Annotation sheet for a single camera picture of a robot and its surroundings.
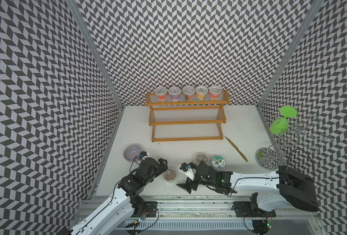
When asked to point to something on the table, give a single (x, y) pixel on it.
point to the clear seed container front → (170, 174)
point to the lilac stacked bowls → (131, 153)
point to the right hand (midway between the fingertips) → (182, 177)
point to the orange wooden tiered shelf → (197, 119)
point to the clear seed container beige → (201, 157)
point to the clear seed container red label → (161, 92)
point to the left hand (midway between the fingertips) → (161, 166)
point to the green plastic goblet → (279, 126)
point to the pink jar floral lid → (218, 162)
